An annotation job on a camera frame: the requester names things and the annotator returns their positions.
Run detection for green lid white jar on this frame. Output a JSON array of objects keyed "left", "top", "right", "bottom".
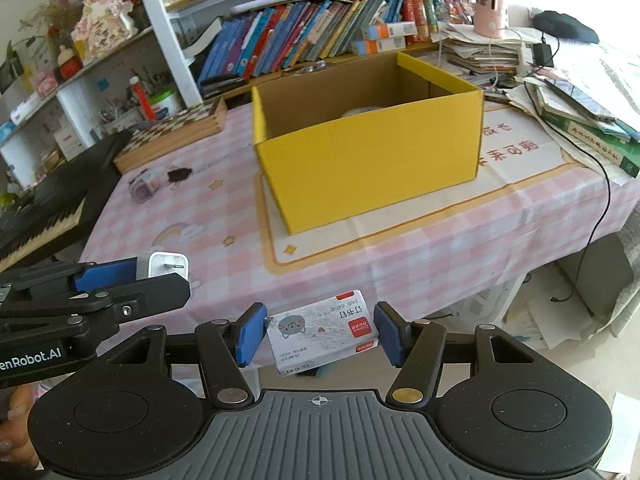
[{"left": 150, "top": 87, "right": 183, "bottom": 120}]

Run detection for black cap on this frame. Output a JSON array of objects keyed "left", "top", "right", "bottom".
[{"left": 532, "top": 11, "right": 600, "bottom": 44}]

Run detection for small staples box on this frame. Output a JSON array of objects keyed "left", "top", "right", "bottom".
[{"left": 267, "top": 289, "right": 378, "bottom": 376}]

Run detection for black binder clip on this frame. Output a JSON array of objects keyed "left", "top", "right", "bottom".
[{"left": 167, "top": 167, "right": 193, "bottom": 184}]

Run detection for wooden chess board box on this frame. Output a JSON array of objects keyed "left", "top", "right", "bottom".
[{"left": 114, "top": 96, "right": 227, "bottom": 174}]

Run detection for white charger cube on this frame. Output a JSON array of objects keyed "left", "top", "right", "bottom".
[{"left": 136, "top": 250, "right": 190, "bottom": 280}]

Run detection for green thick dictionary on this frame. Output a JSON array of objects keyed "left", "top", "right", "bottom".
[{"left": 541, "top": 112, "right": 639, "bottom": 178}]

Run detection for pink lucky cat ornament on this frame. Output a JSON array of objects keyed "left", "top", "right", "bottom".
[{"left": 70, "top": 0, "right": 139, "bottom": 64}]

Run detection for yellow cardboard box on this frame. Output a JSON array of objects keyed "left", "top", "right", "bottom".
[{"left": 252, "top": 52, "right": 484, "bottom": 234}]

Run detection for yellow packing tape roll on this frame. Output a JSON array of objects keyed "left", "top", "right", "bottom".
[{"left": 341, "top": 106, "right": 383, "bottom": 118}]

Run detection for black power adapter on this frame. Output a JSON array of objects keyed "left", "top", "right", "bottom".
[{"left": 532, "top": 42, "right": 554, "bottom": 67}]

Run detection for person's left hand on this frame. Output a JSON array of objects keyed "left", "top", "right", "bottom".
[{"left": 1, "top": 384, "right": 39, "bottom": 470}]

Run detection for black Yamaha keyboard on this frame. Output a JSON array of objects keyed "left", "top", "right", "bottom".
[{"left": 1, "top": 130, "right": 131, "bottom": 271}]

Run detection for pink checkered tablecloth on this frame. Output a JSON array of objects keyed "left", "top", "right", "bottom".
[{"left": 79, "top": 94, "right": 640, "bottom": 351}]

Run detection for orange white medicine box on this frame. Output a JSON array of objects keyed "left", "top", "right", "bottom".
[{"left": 362, "top": 22, "right": 418, "bottom": 40}]

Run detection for red hanging tassel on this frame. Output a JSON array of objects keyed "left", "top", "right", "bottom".
[{"left": 129, "top": 76, "right": 155, "bottom": 122}]

